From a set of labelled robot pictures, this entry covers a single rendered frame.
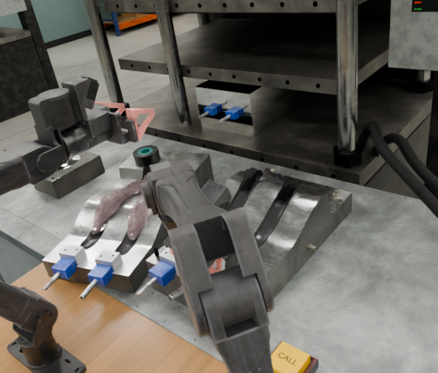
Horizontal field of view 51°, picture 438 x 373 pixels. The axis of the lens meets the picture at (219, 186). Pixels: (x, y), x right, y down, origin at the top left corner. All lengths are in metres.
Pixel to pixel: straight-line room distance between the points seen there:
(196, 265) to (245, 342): 0.10
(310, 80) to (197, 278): 1.13
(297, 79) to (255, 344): 1.16
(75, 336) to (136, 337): 0.14
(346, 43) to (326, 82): 0.19
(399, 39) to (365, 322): 0.82
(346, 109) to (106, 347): 0.94
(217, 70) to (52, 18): 6.99
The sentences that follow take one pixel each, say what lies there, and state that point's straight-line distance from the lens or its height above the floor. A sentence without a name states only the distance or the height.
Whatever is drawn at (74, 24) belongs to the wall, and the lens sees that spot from 8.82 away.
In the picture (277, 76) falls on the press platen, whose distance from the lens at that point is 1.62.
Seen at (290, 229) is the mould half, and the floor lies 0.90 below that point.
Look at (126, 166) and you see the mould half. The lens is 1.45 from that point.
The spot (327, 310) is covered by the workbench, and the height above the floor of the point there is 0.80.
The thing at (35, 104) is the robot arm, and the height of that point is 1.29.
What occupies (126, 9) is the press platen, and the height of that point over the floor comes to 1.25.
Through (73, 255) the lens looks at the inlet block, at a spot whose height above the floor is 0.88.
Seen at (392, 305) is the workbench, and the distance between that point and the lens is 1.04.
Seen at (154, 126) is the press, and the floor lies 0.79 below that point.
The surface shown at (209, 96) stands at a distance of 1.84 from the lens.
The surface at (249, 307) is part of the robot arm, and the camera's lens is 0.53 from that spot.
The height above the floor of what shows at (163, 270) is 0.90.
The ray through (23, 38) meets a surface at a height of 0.73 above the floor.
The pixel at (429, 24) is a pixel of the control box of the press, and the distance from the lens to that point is 1.43.
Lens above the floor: 1.53
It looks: 30 degrees down
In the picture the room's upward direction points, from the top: 10 degrees counter-clockwise
